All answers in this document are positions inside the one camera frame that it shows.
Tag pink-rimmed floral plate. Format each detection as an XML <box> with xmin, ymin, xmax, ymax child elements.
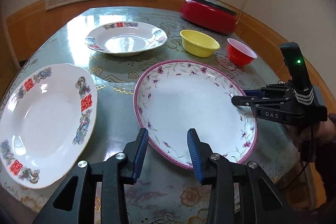
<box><xmin>133</xmin><ymin>60</ymin><xmax>257</xmax><ymax>169</ymax></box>

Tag person's right hand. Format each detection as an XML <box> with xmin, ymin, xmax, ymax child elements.
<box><xmin>285</xmin><ymin>113</ymin><xmax>335</xmax><ymax>149</ymax></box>

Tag red plastic bowl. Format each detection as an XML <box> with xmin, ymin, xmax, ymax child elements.
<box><xmin>227</xmin><ymin>38</ymin><xmax>257</xmax><ymax>67</ymax></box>

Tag floral lace tablecloth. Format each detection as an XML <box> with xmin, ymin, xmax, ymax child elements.
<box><xmin>1</xmin><ymin>7</ymin><xmax>299</xmax><ymax>223</ymax></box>

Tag yellow plastic bowl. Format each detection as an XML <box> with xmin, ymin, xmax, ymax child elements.
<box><xmin>180</xmin><ymin>30</ymin><xmax>221</xmax><ymax>58</ymax></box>

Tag red electric cooking pot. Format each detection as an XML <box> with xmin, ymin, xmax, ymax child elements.
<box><xmin>181</xmin><ymin>0</ymin><xmax>237</xmax><ymax>35</ymax></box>

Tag white plate red characters near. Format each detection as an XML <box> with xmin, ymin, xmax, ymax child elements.
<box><xmin>1</xmin><ymin>64</ymin><xmax>97</xmax><ymax>189</ymax></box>

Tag white plate red characters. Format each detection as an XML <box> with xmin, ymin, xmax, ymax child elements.
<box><xmin>85</xmin><ymin>22</ymin><xmax>167</xmax><ymax>57</ymax></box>
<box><xmin>1</xmin><ymin>64</ymin><xmax>97</xmax><ymax>189</ymax></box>

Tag glass pot lid red knob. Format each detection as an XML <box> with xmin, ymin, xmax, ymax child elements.
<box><xmin>192</xmin><ymin>0</ymin><xmax>236</xmax><ymax>16</ymax></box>

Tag white plate red characters far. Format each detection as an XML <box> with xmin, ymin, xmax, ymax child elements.
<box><xmin>85</xmin><ymin>22</ymin><xmax>167</xmax><ymax>57</ymax></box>

